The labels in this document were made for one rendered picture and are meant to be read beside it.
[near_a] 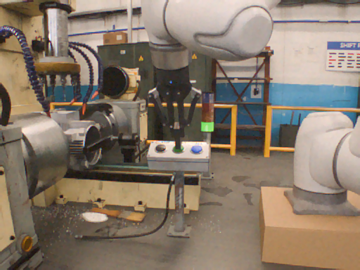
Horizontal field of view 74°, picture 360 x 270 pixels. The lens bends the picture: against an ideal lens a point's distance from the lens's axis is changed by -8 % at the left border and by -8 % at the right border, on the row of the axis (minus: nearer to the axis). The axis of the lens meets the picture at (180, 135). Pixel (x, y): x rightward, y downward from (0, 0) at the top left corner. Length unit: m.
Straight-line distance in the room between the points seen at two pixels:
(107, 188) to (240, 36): 0.79
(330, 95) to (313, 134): 5.27
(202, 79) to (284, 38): 2.53
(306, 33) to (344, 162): 5.39
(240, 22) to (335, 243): 0.57
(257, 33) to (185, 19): 0.11
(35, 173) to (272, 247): 0.63
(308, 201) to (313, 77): 5.21
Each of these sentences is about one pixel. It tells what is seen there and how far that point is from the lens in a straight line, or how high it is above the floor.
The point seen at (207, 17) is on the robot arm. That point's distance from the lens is 0.37.
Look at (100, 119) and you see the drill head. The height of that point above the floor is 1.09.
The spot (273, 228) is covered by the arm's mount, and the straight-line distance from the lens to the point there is 0.69.
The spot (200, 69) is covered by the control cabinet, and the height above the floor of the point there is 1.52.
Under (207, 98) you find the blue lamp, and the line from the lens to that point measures 1.21.
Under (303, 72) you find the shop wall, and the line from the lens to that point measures 5.89.
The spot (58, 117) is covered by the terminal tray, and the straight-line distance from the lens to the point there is 1.06.
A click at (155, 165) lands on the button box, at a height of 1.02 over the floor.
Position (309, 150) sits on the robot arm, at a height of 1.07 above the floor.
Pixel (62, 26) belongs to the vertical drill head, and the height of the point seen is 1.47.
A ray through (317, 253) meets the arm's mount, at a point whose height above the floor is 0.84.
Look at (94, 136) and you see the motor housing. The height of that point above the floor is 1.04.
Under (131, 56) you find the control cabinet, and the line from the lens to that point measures 4.32.
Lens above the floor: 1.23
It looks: 10 degrees down
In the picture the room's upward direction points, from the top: straight up
